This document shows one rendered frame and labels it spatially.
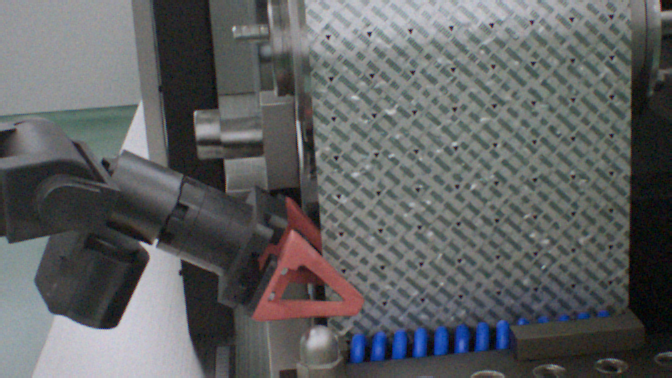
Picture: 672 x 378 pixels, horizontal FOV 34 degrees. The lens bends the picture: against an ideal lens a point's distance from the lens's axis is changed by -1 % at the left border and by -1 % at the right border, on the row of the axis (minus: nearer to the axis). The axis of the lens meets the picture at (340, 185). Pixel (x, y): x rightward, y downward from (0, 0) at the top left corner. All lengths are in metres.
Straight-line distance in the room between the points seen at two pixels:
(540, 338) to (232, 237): 0.23
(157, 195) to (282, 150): 0.13
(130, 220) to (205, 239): 0.05
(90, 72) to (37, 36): 0.35
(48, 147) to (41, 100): 5.83
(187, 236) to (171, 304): 0.52
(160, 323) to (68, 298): 0.44
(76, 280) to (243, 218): 0.13
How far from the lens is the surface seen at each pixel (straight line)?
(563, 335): 0.83
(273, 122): 0.88
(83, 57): 6.51
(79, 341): 1.25
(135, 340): 1.24
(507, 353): 0.84
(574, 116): 0.84
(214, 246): 0.81
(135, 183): 0.80
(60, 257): 0.82
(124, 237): 0.84
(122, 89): 6.52
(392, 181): 0.83
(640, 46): 0.86
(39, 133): 0.79
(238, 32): 0.87
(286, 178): 0.90
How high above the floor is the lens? 1.39
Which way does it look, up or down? 17 degrees down
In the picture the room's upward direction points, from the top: 4 degrees counter-clockwise
